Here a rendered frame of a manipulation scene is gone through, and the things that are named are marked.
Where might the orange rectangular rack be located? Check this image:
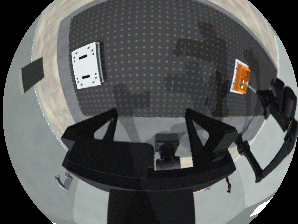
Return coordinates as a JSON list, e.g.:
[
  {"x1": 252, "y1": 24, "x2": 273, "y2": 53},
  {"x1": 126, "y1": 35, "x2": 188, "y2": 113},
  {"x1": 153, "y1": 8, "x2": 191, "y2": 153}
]
[{"x1": 234, "y1": 64, "x2": 250, "y2": 93}]

